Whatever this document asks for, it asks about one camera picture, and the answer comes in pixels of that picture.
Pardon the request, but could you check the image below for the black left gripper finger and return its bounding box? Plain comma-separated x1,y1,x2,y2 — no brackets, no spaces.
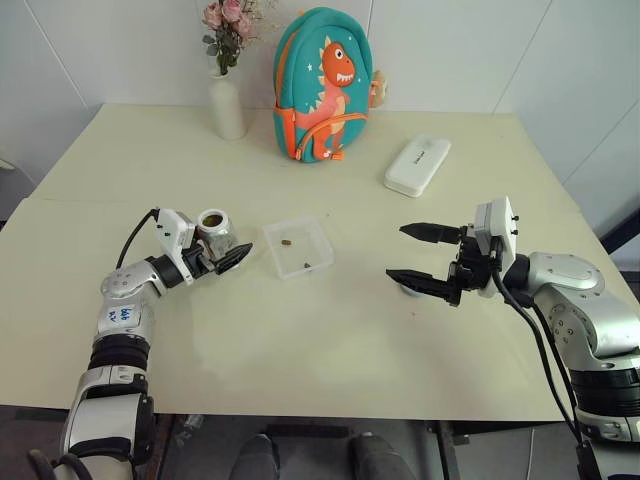
214,242,255,275

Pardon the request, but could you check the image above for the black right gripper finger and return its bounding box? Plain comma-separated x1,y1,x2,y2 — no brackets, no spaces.
399,221,461,246
385,268,462,308

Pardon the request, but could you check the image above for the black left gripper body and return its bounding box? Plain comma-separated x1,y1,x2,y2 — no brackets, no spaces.
181,241,218,279

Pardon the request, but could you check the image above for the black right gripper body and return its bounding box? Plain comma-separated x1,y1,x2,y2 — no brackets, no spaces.
447,224,500,292

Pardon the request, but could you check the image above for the small metal jar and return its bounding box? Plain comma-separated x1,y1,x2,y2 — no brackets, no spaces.
195,208,241,259

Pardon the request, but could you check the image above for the clear square plastic tray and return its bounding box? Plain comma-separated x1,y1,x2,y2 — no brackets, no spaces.
262,214,336,281

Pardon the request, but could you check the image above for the white rectangular case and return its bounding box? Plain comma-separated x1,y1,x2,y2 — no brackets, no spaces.
383,133,453,199

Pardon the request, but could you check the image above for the white ceramic vase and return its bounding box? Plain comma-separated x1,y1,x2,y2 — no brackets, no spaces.
208,74,248,141

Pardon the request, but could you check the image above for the black table leg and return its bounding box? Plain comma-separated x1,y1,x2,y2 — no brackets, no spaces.
424,422,472,480

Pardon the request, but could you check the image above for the dark rounded shape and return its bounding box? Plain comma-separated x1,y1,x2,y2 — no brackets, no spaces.
347,432,409,480
234,433,281,480

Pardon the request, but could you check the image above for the teal dinosaur backpack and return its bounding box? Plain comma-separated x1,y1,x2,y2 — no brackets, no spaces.
272,6,377,163

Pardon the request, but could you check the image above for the pink flower bouquet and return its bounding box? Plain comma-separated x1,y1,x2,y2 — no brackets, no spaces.
200,0,282,78

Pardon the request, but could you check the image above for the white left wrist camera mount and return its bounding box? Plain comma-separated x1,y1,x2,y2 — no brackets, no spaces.
151,208,198,287

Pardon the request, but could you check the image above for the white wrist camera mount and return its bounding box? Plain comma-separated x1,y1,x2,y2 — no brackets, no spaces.
471,195,520,300
151,208,198,287

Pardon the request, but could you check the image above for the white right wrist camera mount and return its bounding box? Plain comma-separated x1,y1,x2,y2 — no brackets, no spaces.
471,195,520,300

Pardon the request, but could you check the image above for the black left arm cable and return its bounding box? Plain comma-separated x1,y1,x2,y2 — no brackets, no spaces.
115,208,161,272

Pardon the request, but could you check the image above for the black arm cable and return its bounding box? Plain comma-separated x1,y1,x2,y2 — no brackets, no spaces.
489,242,596,480
115,208,161,272

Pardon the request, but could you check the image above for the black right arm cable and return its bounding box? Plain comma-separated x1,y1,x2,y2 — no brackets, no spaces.
489,242,596,480

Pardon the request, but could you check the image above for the beige plush keychain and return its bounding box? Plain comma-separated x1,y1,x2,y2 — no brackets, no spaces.
369,69,393,107

